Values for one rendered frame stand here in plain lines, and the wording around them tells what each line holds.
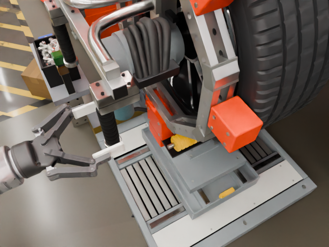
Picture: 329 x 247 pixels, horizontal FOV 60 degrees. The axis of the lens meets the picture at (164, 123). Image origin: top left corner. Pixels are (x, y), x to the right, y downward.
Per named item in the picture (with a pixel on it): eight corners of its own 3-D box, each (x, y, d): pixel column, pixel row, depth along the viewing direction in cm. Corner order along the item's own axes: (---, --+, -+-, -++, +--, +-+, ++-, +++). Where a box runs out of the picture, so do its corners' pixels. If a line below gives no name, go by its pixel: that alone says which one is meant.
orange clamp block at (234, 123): (232, 113, 70) (256, 140, 65) (205, 125, 67) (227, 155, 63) (238, 93, 64) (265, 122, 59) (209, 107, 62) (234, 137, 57)
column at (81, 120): (90, 120, 170) (71, 68, 136) (74, 127, 167) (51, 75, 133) (84, 109, 175) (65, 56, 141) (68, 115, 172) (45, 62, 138)
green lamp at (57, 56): (66, 63, 108) (63, 55, 105) (56, 66, 107) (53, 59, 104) (63, 57, 110) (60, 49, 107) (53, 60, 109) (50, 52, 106)
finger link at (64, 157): (45, 146, 60) (41, 152, 59) (95, 157, 58) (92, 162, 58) (51, 156, 63) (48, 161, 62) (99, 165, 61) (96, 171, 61)
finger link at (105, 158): (85, 161, 59) (90, 173, 57) (108, 152, 60) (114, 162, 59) (87, 165, 60) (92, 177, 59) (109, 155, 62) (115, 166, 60)
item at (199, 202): (255, 184, 137) (261, 175, 129) (192, 221, 127) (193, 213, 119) (199, 112, 163) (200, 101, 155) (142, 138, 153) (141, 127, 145)
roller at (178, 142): (239, 125, 108) (242, 115, 104) (172, 158, 100) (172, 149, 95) (230, 114, 111) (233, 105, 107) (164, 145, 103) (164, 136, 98)
